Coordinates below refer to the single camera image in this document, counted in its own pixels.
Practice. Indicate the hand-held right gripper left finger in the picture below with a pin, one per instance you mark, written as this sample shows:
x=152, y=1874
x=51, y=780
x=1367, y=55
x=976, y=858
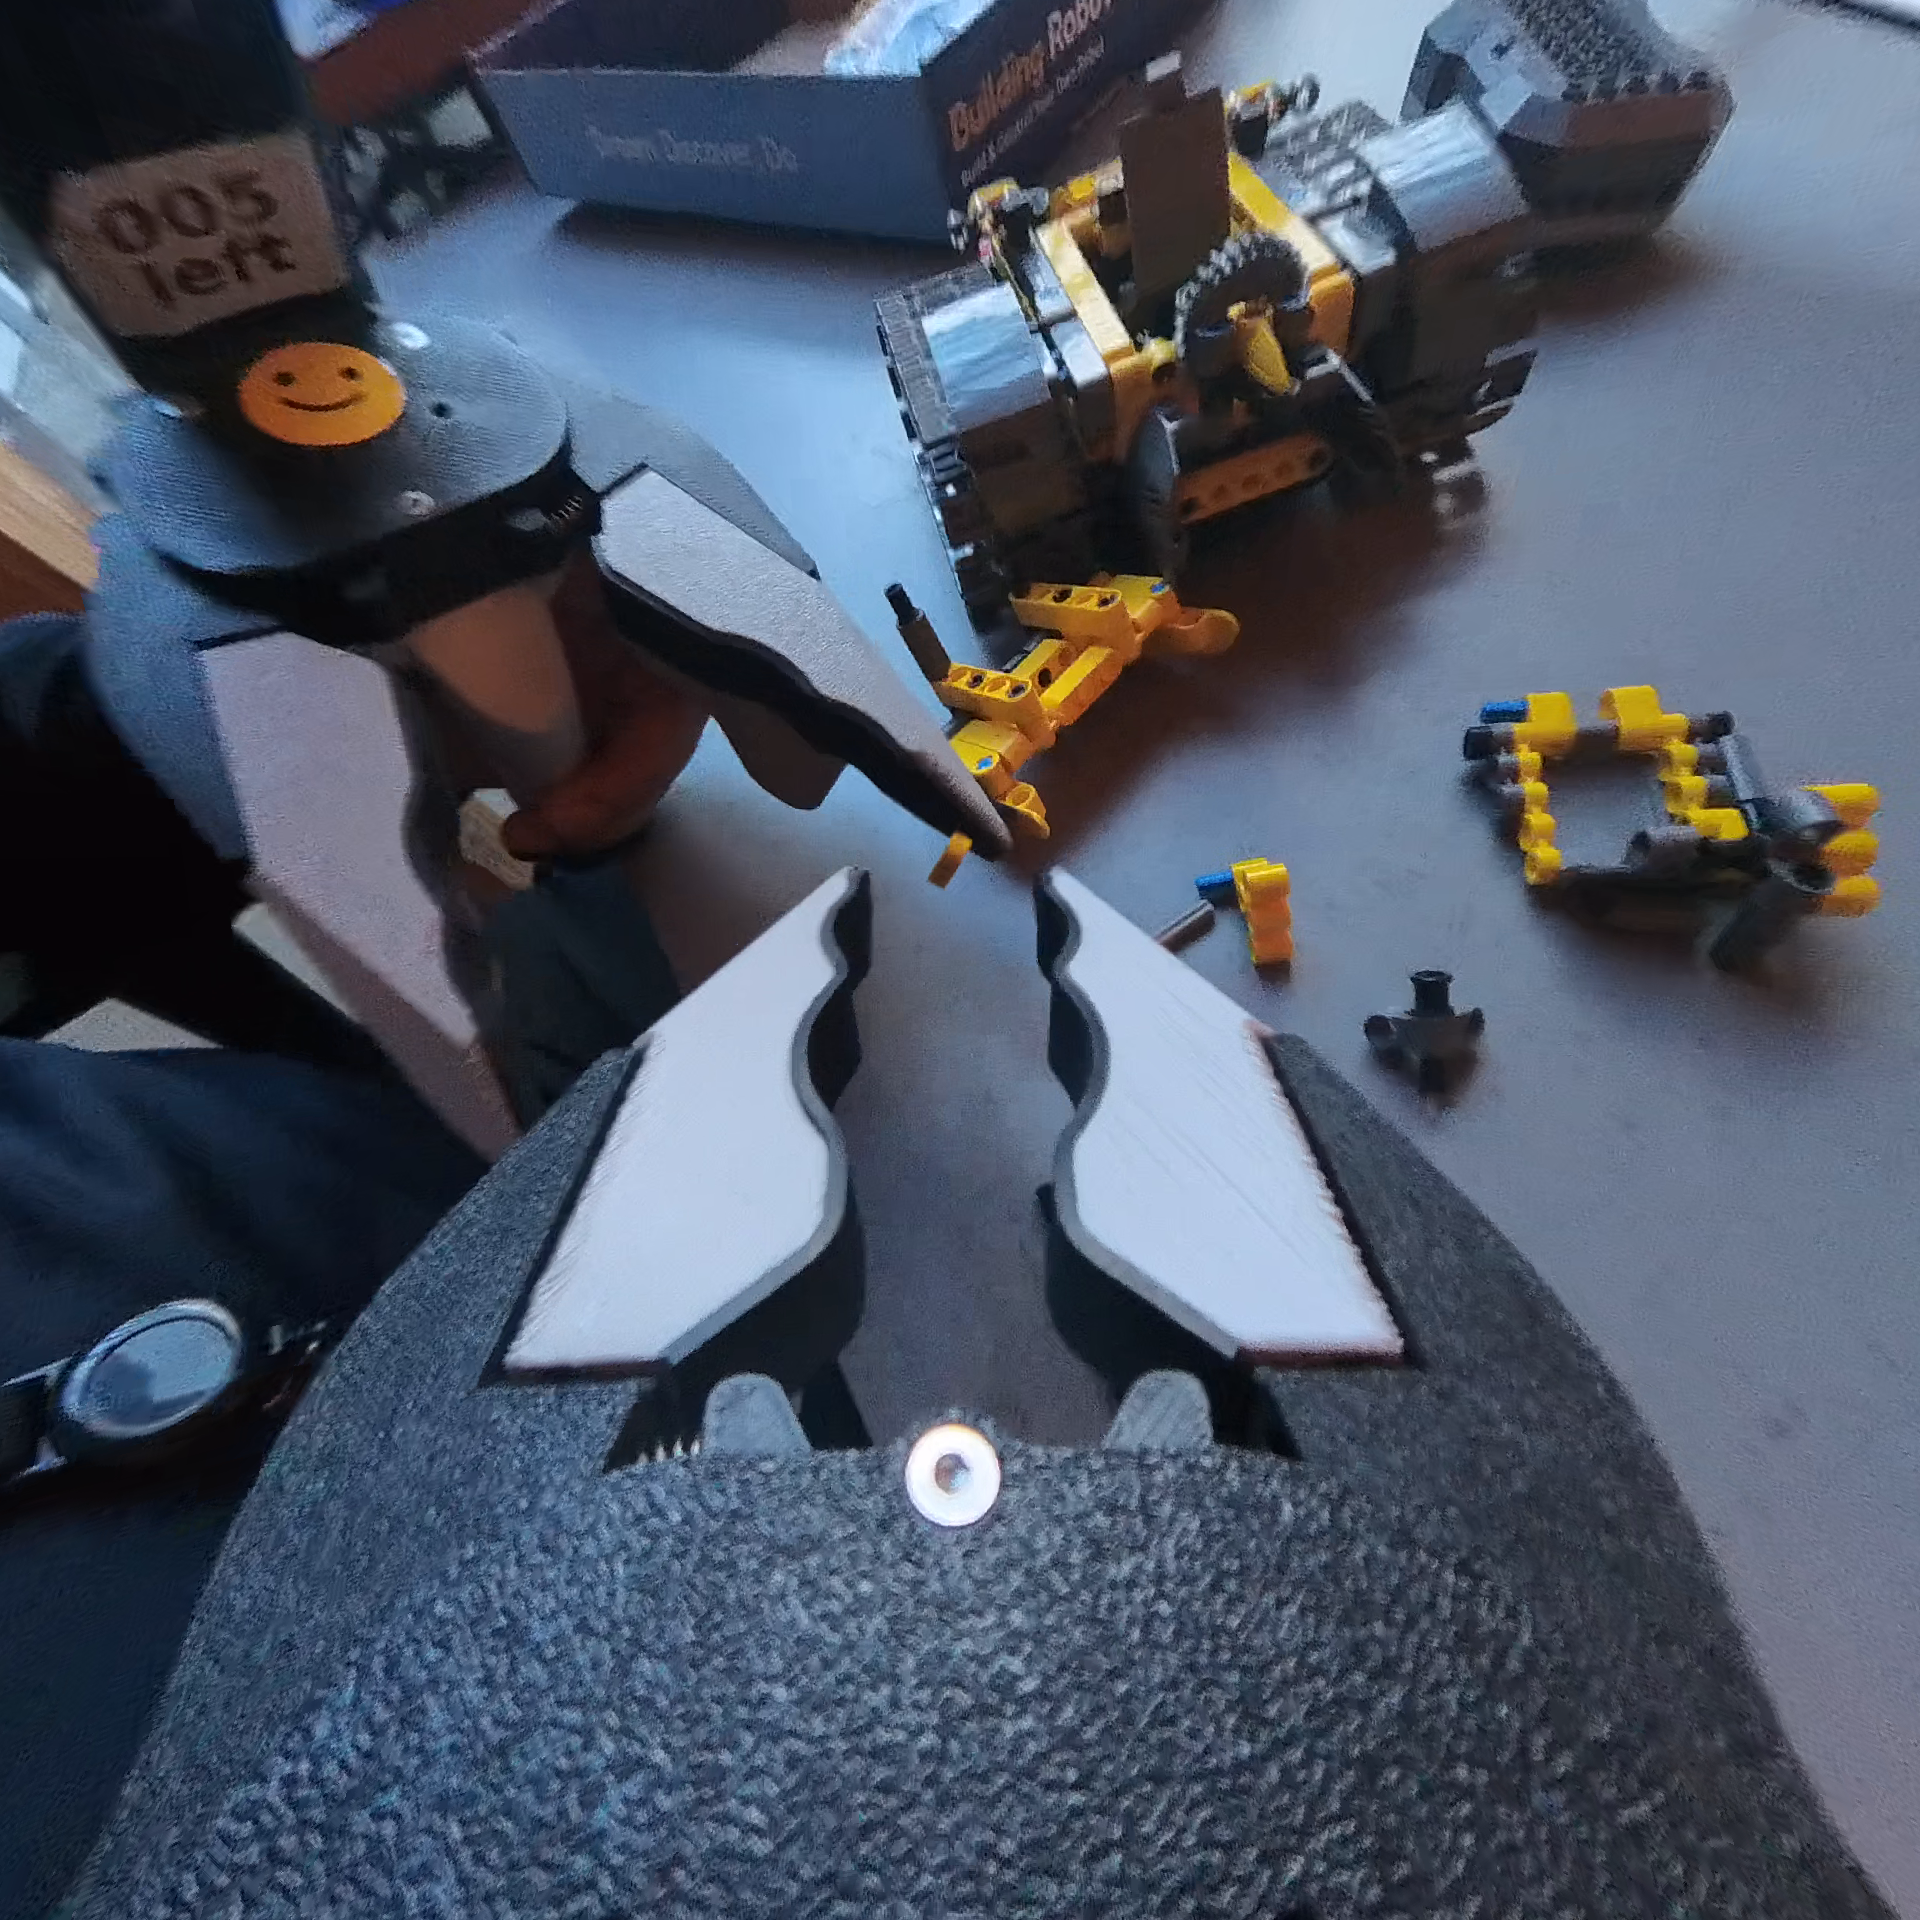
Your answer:
x=705, y=1200

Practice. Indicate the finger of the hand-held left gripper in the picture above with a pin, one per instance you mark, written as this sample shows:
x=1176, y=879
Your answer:
x=345, y=839
x=780, y=629

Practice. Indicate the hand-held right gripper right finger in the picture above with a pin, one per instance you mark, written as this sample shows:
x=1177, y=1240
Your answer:
x=1215, y=1200

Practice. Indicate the black connector with blue pin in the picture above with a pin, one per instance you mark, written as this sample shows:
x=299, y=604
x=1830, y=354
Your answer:
x=1423, y=1032

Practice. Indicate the small yellow two-hole beam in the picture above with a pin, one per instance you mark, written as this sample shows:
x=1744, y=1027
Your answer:
x=953, y=861

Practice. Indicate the yellow bent brick piece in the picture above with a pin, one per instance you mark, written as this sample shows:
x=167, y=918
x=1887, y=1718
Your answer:
x=1259, y=908

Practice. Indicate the person's left forearm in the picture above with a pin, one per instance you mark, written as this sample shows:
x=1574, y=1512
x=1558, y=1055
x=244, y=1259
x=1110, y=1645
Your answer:
x=59, y=839

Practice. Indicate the person's left hand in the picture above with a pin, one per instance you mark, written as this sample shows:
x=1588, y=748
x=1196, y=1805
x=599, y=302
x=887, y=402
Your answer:
x=599, y=804

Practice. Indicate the short grey pin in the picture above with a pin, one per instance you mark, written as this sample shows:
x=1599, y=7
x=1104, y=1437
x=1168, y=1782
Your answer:
x=1185, y=925

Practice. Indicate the person's dark hooded top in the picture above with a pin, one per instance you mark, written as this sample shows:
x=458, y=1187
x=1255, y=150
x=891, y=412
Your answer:
x=180, y=1184

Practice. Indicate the blue cardboard kit box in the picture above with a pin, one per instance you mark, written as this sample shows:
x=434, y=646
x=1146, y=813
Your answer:
x=721, y=150

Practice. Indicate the yellow black toy tracked vehicle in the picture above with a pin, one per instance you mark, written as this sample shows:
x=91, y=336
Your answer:
x=1079, y=375

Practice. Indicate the round black badge reel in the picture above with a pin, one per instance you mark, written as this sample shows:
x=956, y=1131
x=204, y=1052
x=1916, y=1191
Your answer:
x=150, y=1389

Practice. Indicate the black brick shell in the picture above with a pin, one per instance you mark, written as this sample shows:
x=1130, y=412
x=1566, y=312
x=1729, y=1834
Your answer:
x=1576, y=107

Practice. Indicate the yellow and grey brick frame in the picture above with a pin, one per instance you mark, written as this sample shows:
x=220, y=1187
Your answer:
x=1538, y=810

